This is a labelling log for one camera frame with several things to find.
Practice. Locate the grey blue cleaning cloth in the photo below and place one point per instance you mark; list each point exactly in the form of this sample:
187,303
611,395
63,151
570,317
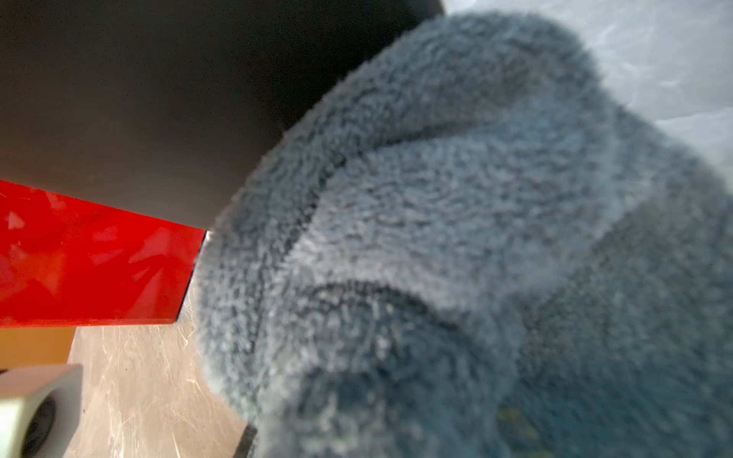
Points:
469,248

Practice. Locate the red coffee machine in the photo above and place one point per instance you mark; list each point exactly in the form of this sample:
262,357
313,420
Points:
66,262

